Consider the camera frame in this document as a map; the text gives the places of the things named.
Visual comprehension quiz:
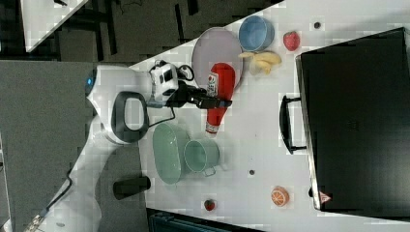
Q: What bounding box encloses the toy strawberry near bowl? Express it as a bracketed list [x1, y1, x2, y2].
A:
[283, 31, 300, 51]

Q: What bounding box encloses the green mug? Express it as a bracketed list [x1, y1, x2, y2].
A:
[184, 138, 220, 177]

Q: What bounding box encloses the toy orange half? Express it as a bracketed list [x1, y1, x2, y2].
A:
[271, 186, 290, 207]

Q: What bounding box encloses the toy strawberry near table edge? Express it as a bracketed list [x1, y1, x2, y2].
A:
[203, 199, 216, 212]

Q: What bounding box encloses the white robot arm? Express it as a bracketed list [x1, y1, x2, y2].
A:
[23, 60, 232, 232]

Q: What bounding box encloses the blue bowl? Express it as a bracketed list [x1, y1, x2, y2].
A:
[238, 15, 275, 51]

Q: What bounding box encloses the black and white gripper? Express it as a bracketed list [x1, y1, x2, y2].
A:
[148, 60, 232, 109]

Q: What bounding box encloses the peeled toy banana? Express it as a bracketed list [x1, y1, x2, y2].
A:
[239, 51, 281, 75]

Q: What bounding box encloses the silver toaster oven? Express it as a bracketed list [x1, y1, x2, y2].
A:
[295, 27, 410, 221]

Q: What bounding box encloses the red plush ketchup bottle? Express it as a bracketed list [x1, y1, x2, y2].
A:
[205, 63, 236, 134]

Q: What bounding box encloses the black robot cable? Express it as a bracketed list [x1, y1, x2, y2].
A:
[146, 64, 196, 129]

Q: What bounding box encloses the blue metal frame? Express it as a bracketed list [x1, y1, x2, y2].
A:
[146, 208, 262, 232]

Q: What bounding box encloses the grey cylindrical cup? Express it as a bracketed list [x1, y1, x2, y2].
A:
[113, 176, 151, 200]

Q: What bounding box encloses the grey round plate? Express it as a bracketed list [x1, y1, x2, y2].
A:
[191, 27, 244, 87]

